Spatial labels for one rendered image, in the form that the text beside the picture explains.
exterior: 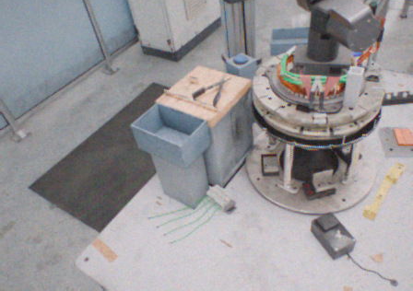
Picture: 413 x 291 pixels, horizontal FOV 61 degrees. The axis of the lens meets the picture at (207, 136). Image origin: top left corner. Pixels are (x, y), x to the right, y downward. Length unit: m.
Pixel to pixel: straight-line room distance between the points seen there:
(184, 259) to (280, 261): 0.25
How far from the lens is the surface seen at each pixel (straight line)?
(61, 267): 2.08
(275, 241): 0.97
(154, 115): 0.97
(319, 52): 0.67
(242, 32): 1.31
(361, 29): 0.60
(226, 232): 0.99
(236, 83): 0.99
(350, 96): 0.84
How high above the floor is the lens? 1.62
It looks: 42 degrees down
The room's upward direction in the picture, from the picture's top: 10 degrees counter-clockwise
